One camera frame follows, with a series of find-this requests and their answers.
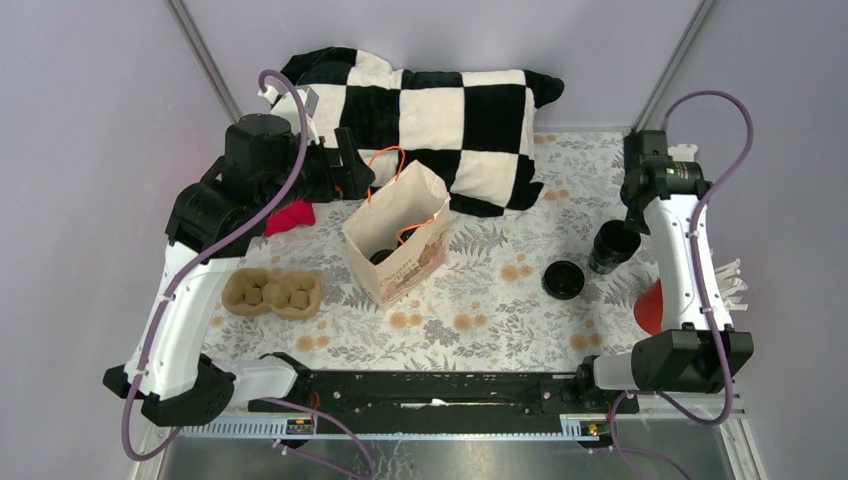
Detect pink cloth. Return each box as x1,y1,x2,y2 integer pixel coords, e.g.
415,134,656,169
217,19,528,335
264,200,316,237

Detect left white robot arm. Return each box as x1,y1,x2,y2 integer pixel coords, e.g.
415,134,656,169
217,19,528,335
103,114,375,427

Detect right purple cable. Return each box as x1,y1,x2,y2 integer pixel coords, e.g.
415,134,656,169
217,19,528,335
606,90,757,480

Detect purple cable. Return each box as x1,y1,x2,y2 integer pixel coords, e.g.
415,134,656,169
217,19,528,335
120,68,379,480
606,90,757,480

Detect red cup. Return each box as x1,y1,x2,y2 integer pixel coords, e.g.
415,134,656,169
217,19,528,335
633,280,663,335

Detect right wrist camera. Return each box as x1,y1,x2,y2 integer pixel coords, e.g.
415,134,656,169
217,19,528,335
667,143,699,162

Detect white wrapped straws bundle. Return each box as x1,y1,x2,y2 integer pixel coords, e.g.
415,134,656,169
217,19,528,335
714,258,748,311

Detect floral table mat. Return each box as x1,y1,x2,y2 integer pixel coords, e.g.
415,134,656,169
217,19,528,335
202,132,657,372

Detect brown cardboard cup carrier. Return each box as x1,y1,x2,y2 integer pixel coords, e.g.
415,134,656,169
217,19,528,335
221,268,324,320

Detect brown paper bag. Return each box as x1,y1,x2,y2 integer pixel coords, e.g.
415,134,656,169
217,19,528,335
342,146,450,310

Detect black white checkered pillow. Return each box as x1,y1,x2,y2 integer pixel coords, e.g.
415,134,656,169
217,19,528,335
281,47,565,217

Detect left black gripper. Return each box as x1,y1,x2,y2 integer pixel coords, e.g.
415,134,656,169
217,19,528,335
261,125,376,217

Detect black coffee cup lid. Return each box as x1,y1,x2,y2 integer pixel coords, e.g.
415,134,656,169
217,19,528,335
369,249,395,265

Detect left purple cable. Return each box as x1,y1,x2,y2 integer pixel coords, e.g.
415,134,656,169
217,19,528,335
120,68,379,480

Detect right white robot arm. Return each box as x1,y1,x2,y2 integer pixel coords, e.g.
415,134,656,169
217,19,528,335
572,130,754,412

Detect stack of black cups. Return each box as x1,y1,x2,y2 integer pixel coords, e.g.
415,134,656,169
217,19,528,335
588,220,641,275

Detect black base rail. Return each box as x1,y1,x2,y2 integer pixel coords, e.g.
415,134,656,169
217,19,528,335
248,355,618,437

